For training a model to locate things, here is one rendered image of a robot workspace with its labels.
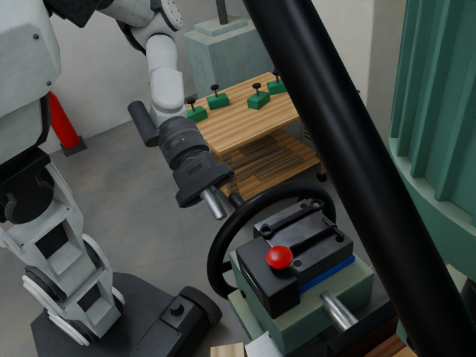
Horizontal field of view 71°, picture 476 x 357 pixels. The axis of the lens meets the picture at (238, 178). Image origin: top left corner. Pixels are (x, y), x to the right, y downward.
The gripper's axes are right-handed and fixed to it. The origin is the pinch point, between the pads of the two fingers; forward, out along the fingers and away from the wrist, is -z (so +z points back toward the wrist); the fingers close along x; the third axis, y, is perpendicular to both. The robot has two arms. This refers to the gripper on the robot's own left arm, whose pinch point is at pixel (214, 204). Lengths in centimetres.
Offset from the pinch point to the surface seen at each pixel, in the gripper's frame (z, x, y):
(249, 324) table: -20.8, 1.1, 9.2
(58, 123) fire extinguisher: 169, 120, -130
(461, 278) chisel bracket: -25.0, -22.9, 25.6
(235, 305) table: -17.6, 2.4, 7.8
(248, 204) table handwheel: -4.9, -6.7, 5.1
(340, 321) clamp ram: -24.8, -11.4, 17.1
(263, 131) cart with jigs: 43, -12, -84
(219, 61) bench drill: 122, -11, -128
